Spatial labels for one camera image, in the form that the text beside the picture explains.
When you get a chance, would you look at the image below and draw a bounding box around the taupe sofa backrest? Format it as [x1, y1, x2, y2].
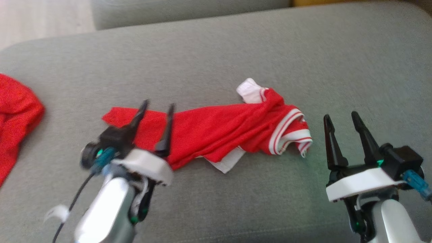
[410, 0, 432, 16]

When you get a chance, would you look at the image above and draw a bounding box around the red basketball jersey white trim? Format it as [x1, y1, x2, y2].
[102, 78, 313, 174]

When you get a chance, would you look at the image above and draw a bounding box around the teal left cable connector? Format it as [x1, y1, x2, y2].
[94, 147, 117, 172]

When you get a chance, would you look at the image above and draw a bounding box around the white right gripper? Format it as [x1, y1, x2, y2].
[323, 111, 407, 202]

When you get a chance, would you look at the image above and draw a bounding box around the red shorts white waistband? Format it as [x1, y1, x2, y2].
[0, 74, 45, 186]

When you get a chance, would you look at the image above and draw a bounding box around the teal cable connector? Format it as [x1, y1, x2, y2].
[94, 147, 117, 172]
[402, 170, 432, 201]

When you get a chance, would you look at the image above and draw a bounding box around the yellow sofa backrest cushion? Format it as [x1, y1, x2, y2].
[292, 0, 372, 7]

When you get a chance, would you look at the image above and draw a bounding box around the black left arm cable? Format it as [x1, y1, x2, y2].
[52, 172, 96, 243]

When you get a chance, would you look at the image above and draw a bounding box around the grey sofa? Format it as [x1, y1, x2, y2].
[0, 2, 432, 243]

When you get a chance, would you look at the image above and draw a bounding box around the white left cable label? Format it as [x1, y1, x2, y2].
[44, 205, 70, 223]

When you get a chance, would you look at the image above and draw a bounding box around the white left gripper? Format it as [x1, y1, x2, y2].
[113, 100, 176, 186]

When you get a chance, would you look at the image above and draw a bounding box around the teal right cable connector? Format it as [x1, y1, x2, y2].
[402, 170, 432, 201]

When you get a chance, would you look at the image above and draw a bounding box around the grey sofa seat cushion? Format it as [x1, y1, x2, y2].
[90, 0, 293, 31]

